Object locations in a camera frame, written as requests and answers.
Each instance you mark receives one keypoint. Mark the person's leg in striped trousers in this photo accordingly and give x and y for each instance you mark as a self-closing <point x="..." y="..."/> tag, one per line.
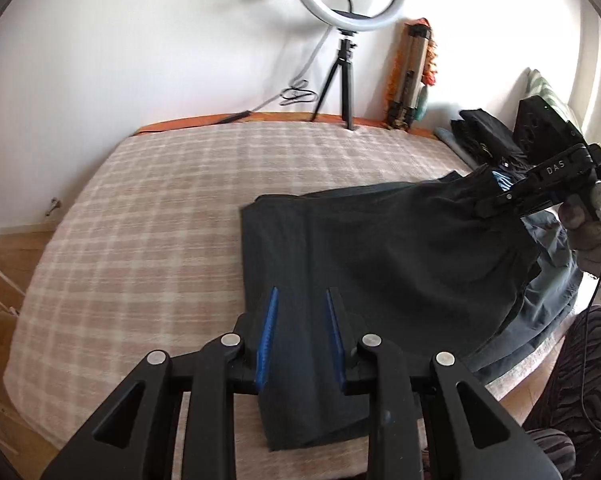
<point x="580" y="385"/>

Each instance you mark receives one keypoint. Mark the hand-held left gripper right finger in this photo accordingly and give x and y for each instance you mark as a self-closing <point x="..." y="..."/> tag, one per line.
<point x="335" y="340"/>

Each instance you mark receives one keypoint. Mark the grey blue garment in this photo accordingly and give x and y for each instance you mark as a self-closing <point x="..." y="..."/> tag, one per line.
<point x="550" y="300"/>

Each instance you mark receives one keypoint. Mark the dark grey pants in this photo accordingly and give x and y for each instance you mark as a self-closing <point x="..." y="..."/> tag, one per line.
<point x="380" y="260"/>

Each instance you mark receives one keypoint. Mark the dark garment with yellow print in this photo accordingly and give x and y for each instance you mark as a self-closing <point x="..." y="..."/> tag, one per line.
<point x="473" y="145"/>

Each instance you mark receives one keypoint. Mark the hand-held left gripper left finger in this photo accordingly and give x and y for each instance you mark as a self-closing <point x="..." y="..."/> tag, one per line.
<point x="265" y="340"/>

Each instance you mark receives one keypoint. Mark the folded silver tripod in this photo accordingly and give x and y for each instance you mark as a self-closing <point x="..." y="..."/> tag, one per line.
<point x="410" y="75"/>

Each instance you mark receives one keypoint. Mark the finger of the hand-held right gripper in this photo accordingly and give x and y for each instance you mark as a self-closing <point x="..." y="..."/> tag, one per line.
<point x="510" y="207"/>
<point x="525" y="189"/>

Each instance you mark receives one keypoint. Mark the black folded garment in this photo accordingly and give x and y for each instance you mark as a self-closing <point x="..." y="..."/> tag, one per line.
<point x="495" y="135"/>

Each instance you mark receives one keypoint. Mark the grey folded garment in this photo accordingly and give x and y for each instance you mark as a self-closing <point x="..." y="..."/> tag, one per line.
<point x="450" y="140"/>

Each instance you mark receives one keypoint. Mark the green white patterned pillow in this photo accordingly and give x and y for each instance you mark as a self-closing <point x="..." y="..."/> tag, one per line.
<point x="548" y="90"/>

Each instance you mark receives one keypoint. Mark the metal door stop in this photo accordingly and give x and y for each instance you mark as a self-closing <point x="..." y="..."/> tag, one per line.
<point x="53" y="206"/>

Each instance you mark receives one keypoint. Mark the folded tripod with orange cloth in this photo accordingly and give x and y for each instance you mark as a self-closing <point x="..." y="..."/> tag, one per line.
<point x="430" y="60"/>

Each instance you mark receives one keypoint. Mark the black mini tripod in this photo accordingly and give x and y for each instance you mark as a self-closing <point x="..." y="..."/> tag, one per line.
<point x="348" y="80"/>

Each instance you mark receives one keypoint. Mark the person's right hand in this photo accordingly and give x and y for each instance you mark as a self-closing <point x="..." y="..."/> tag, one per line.
<point x="590" y="250"/>

